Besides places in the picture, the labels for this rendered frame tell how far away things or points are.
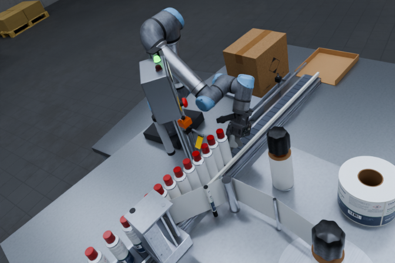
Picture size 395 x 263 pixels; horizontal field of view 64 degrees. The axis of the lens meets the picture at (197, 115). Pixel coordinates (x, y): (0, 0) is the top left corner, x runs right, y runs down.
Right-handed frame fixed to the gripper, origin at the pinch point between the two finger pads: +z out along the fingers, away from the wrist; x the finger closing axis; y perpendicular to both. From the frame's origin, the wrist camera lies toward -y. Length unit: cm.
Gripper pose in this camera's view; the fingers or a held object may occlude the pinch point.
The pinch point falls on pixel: (230, 148)
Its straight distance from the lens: 149.9
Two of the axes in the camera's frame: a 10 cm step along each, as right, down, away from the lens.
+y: 6.9, 3.0, -6.5
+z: -1.3, 9.4, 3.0
